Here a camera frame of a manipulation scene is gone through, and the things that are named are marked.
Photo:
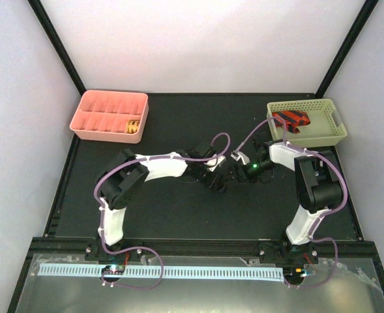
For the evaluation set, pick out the orange navy striped tie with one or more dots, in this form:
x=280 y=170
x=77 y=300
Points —
x=294 y=120

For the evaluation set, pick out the green perforated plastic basket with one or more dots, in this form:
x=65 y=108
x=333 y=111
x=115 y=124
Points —
x=325 y=128

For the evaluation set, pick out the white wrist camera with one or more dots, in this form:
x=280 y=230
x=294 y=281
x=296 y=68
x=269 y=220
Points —
x=216 y=162
x=240 y=157

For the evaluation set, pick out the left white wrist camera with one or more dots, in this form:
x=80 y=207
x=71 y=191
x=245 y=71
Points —
x=216 y=162

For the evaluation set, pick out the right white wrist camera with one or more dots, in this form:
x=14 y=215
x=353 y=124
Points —
x=240 y=157

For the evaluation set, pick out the clear acrylic sheet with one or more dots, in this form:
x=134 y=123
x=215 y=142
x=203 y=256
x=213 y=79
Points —
x=346 y=285

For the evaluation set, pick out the yellow black rolled tie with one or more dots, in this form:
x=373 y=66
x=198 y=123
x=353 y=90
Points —
x=132 y=126

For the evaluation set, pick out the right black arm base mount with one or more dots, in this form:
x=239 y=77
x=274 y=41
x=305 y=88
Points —
x=276 y=252

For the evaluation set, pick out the pink compartment organizer box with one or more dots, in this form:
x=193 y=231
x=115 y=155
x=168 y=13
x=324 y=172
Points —
x=102 y=116

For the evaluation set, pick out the light blue slotted cable duct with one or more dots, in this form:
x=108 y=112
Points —
x=270 y=274

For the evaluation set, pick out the right black frame post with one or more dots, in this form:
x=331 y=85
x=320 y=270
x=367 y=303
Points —
x=352 y=35

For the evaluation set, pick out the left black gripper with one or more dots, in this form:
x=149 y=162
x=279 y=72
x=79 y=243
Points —
x=208 y=182

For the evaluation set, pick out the left black frame post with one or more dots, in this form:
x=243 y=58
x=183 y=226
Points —
x=54 y=38

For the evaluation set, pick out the black frame post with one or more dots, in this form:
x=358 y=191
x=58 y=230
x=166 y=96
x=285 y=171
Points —
x=54 y=38
x=352 y=35

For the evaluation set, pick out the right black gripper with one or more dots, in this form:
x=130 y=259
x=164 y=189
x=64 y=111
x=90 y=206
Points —
x=246 y=176

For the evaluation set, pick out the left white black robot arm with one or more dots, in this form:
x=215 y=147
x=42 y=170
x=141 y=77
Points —
x=116 y=187

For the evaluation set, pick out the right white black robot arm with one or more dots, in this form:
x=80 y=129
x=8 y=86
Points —
x=320 y=189

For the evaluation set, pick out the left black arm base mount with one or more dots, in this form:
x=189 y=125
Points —
x=118 y=251

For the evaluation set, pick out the black necktie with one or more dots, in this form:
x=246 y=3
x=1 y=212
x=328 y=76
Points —
x=221 y=181

